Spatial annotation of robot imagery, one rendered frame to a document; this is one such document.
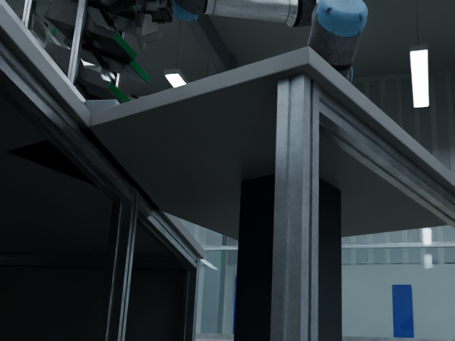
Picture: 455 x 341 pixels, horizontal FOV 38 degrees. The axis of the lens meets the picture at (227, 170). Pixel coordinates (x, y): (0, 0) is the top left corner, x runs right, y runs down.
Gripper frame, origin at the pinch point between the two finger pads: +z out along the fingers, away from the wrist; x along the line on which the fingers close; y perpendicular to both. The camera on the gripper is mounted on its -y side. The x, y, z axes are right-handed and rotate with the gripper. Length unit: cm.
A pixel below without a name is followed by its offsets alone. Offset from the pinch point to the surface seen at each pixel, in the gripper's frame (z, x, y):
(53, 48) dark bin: -11.3, 18.6, -32.9
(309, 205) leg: 60, -55, 46
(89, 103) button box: 28.2, -24.1, -1.0
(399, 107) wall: -375, 838, 145
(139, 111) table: 40, -45, 17
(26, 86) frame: 43, -61, 5
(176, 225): 39.8, 29.5, 6.0
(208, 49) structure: -400, 681, -135
